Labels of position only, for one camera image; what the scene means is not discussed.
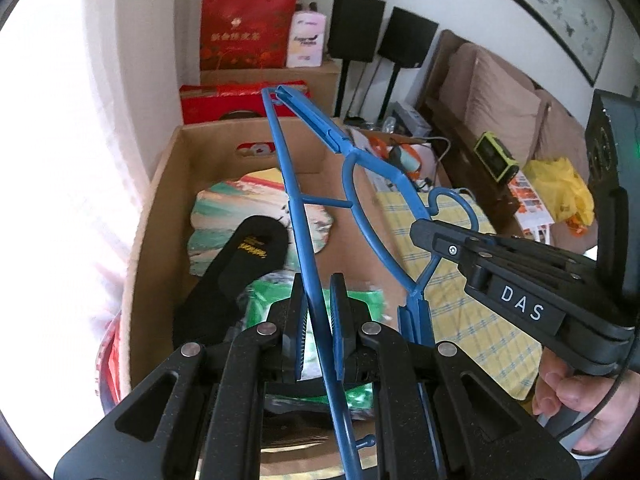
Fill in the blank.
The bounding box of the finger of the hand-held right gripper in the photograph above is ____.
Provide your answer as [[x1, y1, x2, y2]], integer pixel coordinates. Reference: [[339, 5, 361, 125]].
[[409, 217, 598, 287]]

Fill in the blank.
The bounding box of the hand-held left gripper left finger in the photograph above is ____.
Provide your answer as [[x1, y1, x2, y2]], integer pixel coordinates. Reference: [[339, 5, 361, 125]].
[[54, 276, 312, 480]]

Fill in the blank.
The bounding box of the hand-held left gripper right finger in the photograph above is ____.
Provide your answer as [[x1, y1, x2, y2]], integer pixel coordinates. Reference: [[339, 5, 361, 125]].
[[328, 274, 584, 480]]

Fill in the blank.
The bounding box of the green zip bag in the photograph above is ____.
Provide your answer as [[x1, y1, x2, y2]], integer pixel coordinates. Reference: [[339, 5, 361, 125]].
[[235, 270, 387, 417]]

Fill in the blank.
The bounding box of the black shoe insole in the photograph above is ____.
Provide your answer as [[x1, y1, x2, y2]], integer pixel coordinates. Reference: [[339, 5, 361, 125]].
[[172, 215, 292, 355]]

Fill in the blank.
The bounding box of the blue plastic hanger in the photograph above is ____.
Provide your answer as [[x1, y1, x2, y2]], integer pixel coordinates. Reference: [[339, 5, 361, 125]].
[[261, 85, 482, 480]]

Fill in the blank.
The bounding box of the paddle fan with wooden handle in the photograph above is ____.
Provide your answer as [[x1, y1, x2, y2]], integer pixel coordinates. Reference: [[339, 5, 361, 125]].
[[187, 167, 335, 279]]

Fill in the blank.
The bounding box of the person's right hand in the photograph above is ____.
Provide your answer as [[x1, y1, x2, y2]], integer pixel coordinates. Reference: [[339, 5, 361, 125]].
[[532, 346, 640, 457]]

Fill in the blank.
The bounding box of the yellow checked cloth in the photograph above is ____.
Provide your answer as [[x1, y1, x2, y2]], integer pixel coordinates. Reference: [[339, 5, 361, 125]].
[[374, 187, 547, 404]]

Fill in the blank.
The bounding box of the white tote bag orange print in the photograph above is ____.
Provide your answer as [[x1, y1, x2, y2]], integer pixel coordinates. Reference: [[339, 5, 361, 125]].
[[507, 170, 557, 242]]

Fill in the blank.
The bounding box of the orange teal gadget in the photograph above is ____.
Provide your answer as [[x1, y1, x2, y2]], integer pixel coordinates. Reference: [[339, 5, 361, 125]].
[[389, 142, 424, 177]]

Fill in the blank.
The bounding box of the green black portable device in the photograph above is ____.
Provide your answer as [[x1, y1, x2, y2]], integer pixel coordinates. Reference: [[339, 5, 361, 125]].
[[473, 131, 520, 184]]

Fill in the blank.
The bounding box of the yellow plastic bag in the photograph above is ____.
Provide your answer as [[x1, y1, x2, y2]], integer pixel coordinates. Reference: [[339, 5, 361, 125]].
[[522, 157, 597, 227]]

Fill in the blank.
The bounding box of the white grey box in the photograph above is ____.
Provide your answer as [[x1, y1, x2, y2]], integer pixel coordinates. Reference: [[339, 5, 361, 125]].
[[387, 101, 432, 137]]

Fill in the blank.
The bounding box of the wooden sofa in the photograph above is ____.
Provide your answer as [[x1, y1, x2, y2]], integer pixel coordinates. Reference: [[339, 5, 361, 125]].
[[414, 29, 601, 257]]

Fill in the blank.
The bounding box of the beige sofa cushion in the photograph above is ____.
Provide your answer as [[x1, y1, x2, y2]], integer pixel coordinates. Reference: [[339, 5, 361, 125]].
[[447, 42, 545, 162], [534, 89, 592, 182]]

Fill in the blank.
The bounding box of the red round basin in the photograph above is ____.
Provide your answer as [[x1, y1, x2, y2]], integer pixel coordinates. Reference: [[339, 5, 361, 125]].
[[97, 310, 134, 412]]

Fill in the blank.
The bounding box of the black speaker on stand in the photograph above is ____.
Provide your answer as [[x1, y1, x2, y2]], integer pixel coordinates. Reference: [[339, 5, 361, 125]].
[[376, 6, 441, 122], [327, 0, 387, 117]]

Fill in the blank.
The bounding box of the red gift box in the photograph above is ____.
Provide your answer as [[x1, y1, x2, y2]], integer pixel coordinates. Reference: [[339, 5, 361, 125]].
[[179, 80, 312, 126]]

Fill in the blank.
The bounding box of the white pink tissue pack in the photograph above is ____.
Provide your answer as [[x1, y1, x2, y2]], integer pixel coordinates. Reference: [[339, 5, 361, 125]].
[[286, 10, 329, 69]]

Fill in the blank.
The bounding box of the red gift bag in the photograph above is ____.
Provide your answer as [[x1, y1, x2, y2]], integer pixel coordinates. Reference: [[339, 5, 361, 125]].
[[200, 0, 299, 72]]

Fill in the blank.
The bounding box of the white cable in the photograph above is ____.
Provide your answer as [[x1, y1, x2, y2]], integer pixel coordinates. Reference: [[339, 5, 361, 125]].
[[424, 135, 452, 187]]

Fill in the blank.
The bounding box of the black cable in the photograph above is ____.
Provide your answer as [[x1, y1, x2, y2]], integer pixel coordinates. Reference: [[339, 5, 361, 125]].
[[549, 355, 633, 442]]

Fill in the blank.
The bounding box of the framed wall painting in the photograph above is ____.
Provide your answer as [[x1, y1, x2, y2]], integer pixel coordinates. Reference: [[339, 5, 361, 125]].
[[457, 0, 617, 87]]

